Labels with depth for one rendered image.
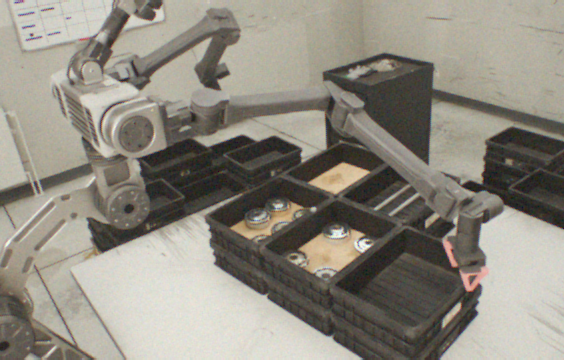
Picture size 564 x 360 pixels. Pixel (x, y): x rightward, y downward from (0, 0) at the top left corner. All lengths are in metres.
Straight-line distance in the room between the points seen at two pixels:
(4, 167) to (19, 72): 0.74
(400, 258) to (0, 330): 1.24
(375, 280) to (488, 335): 0.38
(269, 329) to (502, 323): 0.74
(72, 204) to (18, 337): 0.41
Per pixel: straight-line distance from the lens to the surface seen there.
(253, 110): 1.38
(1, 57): 4.34
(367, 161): 2.29
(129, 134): 1.28
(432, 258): 1.76
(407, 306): 1.61
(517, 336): 1.76
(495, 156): 3.23
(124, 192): 1.60
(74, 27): 4.41
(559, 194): 2.95
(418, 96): 3.57
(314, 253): 1.80
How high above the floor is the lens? 1.91
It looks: 28 degrees down
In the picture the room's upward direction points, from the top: 5 degrees counter-clockwise
